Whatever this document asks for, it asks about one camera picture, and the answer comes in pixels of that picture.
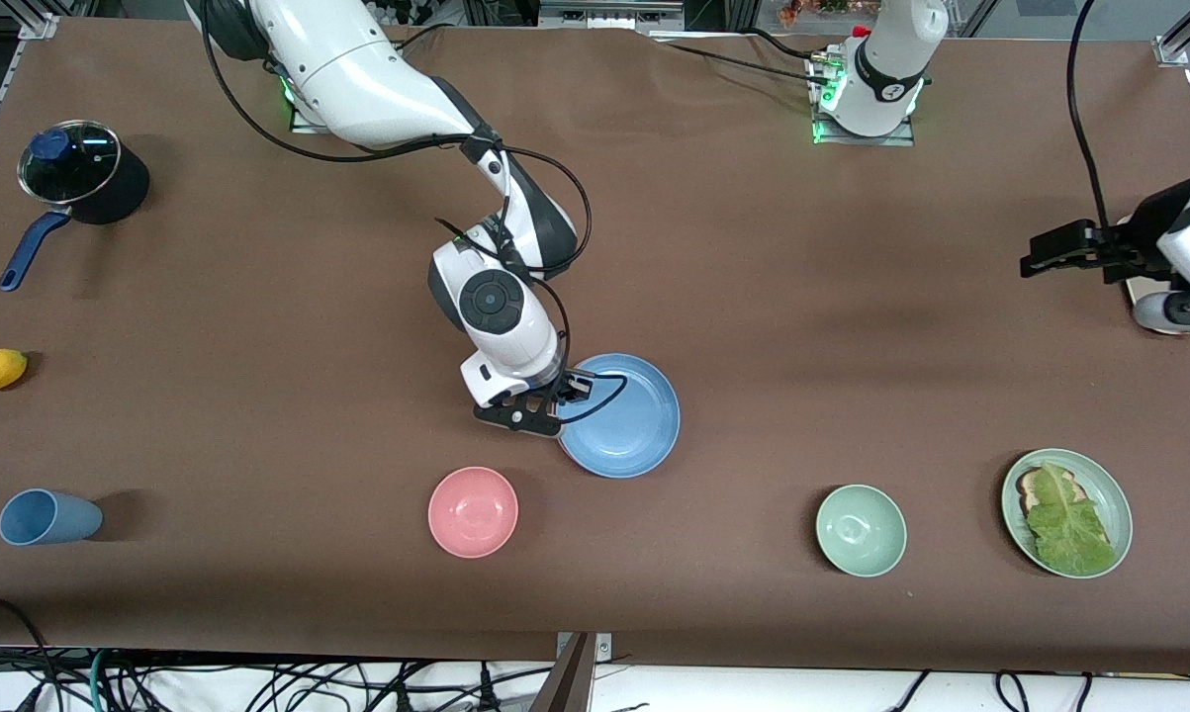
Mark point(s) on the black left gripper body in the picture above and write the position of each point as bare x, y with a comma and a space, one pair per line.
1137, 238

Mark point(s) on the blue plate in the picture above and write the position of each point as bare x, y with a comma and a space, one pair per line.
634, 425

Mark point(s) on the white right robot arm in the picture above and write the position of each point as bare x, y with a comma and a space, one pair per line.
357, 69

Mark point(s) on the beige rounded object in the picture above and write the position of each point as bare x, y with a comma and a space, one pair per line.
1144, 292

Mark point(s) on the small pink bowl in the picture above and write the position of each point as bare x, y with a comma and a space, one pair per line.
473, 512

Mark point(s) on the toasted bread slice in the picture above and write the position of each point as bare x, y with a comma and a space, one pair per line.
1028, 485

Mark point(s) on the green plate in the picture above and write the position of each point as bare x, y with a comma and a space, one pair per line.
1114, 504

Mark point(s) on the brown table cover sheet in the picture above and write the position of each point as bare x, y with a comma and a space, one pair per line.
802, 247

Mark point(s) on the green lettuce leaf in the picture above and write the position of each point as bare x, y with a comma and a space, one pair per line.
1069, 524

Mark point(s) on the dark metal bar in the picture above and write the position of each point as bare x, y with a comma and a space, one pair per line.
567, 682

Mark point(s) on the small green bowl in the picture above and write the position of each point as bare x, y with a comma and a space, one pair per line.
861, 530

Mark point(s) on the grey metal box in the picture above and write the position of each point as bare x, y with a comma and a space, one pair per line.
609, 14

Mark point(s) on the blue cup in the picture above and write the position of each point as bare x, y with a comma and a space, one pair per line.
48, 517

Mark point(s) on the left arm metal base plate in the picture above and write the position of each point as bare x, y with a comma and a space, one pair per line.
901, 139

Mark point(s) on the metal table bracket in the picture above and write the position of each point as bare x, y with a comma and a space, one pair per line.
604, 646

